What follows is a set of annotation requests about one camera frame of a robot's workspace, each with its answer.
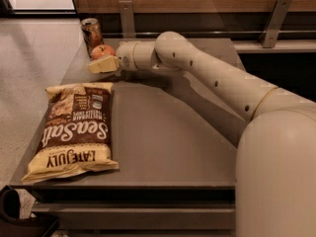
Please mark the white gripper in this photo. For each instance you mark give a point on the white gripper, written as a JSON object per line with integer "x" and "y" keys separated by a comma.
{"x": 125, "y": 57}

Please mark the grey drawer front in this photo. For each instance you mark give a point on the grey drawer front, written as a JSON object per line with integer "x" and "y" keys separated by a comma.
{"x": 83, "y": 216}

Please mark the left metal bracket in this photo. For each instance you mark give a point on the left metal bracket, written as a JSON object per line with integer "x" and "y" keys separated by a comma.
{"x": 127, "y": 18}

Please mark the orange soda can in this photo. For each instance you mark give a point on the orange soda can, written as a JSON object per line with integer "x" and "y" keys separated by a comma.
{"x": 92, "y": 34}

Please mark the metal bracket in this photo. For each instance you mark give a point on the metal bracket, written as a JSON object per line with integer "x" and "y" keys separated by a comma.
{"x": 268, "y": 38}
{"x": 127, "y": 18}

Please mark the red apple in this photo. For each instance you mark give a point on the red apple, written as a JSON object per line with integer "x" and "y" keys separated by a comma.
{"x": 101, "y": 50}

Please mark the right metal bracket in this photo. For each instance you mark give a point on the right metal bracket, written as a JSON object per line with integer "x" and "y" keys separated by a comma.
{"x": 268, "y": 38}

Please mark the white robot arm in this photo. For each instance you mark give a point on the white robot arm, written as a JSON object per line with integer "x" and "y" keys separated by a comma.
{"x": 275, "y": 174}

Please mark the sea salt chips bag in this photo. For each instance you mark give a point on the sea salt chips bag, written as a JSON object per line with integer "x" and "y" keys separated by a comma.
{"x": 76, "y": 137}

